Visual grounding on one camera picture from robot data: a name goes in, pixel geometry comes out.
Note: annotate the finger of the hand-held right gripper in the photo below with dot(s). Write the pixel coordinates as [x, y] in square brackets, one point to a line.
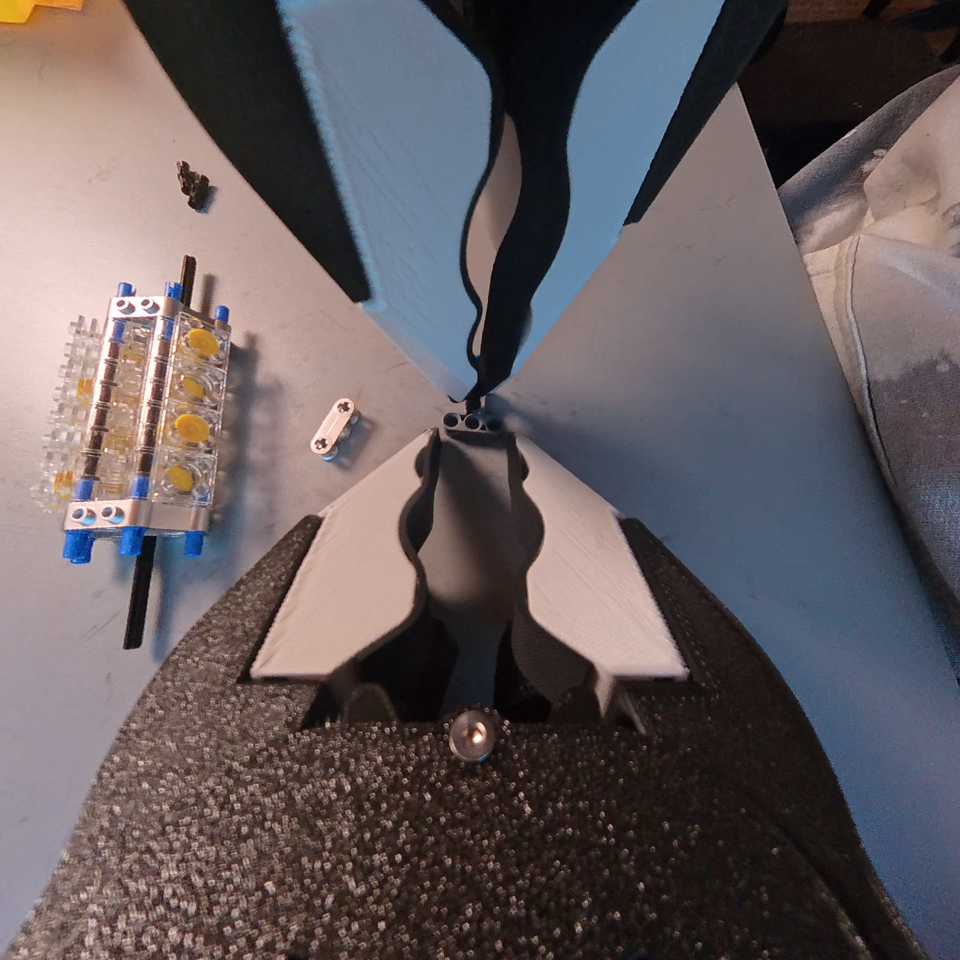
[390, 150]
[503, 225]

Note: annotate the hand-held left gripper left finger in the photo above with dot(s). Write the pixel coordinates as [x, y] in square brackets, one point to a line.
[323, 600]

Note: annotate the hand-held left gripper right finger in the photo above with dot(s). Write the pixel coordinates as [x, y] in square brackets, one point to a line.
[608, 600]

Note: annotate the small grey holed beam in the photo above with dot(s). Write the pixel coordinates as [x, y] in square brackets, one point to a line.
[338, 425]

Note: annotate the small grey angled beam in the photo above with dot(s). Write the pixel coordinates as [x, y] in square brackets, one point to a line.
[477, 425]

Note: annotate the transparent brick engine model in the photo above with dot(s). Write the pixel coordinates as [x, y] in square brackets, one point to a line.
[143, 405]

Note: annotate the grey desk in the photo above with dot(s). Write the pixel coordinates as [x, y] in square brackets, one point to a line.
[675, 375]

